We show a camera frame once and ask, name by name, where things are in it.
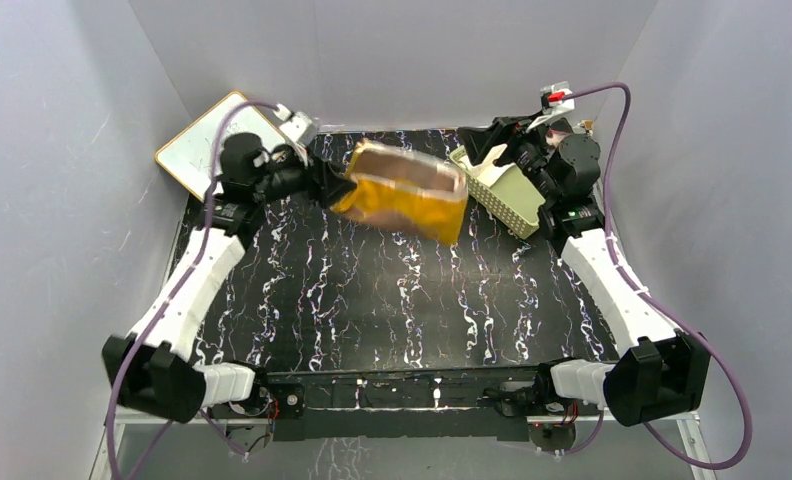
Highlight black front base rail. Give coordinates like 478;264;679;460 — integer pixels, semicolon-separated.
265;366;548;441

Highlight green plastic basket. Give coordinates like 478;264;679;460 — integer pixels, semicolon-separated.
448;145;545;239

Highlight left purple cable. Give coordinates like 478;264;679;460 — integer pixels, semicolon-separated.
104;99;285;480

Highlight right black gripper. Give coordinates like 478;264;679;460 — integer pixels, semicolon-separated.
457;112;560;203

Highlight aluminium frame rail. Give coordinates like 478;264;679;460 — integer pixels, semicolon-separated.
115;407;700;426

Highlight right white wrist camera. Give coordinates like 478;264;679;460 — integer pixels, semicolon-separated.
526;81;575;133

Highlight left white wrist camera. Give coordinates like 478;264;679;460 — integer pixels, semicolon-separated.
275;104;319;149

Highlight orange towel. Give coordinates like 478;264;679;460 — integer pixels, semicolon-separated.
330;139;469;246

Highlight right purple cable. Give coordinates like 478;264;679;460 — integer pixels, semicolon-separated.
554;81;755;472

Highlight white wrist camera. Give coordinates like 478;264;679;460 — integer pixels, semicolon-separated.
275;104;319;149
526;81;575;133

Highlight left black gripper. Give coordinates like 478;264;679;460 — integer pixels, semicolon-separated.
255;144;355;209

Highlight dark book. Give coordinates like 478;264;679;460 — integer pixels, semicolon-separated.
545;118;589;147

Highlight wood framed whiteboard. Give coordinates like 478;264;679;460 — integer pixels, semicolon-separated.
155;91;282;201

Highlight purple cable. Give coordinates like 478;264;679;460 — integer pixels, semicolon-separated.
554;81;755;472
104;99;285;480

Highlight white towel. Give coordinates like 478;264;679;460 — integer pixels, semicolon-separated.
472;144;516;188

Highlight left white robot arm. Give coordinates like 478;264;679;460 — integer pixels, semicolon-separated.
102;133;356;423

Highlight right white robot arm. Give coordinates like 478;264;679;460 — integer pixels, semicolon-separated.
452;117;710;426

